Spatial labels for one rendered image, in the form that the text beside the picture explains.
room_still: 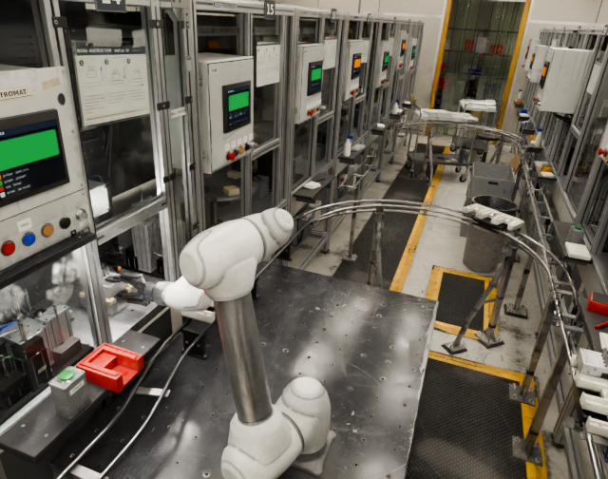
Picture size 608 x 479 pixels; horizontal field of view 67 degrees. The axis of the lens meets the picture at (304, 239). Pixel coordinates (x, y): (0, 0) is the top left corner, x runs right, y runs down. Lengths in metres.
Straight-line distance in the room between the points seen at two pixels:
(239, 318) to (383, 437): 0.79
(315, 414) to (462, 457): 1.35
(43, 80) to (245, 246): 0.66
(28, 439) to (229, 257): 0.78
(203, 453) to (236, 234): 0.82
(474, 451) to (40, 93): 2.45
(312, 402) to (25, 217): 0.94
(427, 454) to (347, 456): 1.02
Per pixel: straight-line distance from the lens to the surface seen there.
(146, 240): 2.08
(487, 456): 2.75
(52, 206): 1.43
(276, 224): 1.19
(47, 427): 1.56
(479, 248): 4.32
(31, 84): 1.36
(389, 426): 1.80
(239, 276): 1.13
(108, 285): 1.89
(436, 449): 2.69
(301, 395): 1.46
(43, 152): 1.36
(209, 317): 1.91
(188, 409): 1.82
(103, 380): 1.60
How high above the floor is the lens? 1.98
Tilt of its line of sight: 26 degrees down
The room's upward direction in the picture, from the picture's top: 3 degrees clockwise
